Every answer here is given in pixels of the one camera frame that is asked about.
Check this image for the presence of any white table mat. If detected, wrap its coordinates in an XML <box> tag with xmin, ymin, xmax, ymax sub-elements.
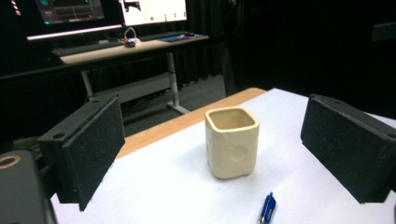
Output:
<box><xmin>49</xmin><ymin>88</ymin><xmax>396</xmax><ymax>224</ymax></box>

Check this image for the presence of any white cable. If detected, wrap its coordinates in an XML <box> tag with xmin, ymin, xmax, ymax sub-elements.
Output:
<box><xmin>123</xmin><ymin>26</ymin><xmax>141</xmax><ymax>44</ymax></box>

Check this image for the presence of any black keyboard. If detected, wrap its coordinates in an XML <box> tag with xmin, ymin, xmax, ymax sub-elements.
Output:
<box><xmin>50</xmin><ymin>40</ymin><xmax>125</xmax><ymax>58</ymax></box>
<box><xmin>138</xmin><ymin>31</ymin><xmax>195</xmax><ymax>42</ymax></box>

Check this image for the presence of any blue pen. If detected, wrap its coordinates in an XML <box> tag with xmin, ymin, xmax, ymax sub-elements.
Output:
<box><xmin>257</xmin><ymin>191</ymin><xmax>277</xmax><ymax>224</ymax></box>

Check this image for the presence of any dark-screen monitor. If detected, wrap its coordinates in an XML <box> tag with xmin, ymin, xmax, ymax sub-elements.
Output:
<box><xmin>26</xmin><ymin>0</ymin><xmax>124</xmax><ymax>42</ymax></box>

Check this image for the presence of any white-screen monitor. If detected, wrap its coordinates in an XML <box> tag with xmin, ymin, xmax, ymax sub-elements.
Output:
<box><xmin>120</xmin><ymin>0</ymin><xmax>189</xmax><ymax>27</ymax></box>

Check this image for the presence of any light wooden desk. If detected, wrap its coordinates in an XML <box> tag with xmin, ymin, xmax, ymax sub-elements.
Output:
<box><xmin>50</xmin><ymin>33</ymin><xmax>210</xmax><ymax>116</ymax></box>

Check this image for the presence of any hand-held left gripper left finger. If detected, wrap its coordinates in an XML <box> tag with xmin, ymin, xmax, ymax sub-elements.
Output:
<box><xmin>37</xmin><ymin>94</ymin><xmax>126</xmax><ymax>213</ymax></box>

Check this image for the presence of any cream square ceramic cup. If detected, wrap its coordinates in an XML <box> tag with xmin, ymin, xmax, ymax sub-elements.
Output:
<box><xmin>205</xmin><ymin>106</ymin><xmax>261</xmax><ymax>180</ymax></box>

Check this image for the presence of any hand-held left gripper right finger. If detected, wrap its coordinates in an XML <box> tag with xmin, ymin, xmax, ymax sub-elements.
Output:
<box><xmin>300</xmin><ymin>93</ymin><xmax>396</xmax><ymax>204</ymax></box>

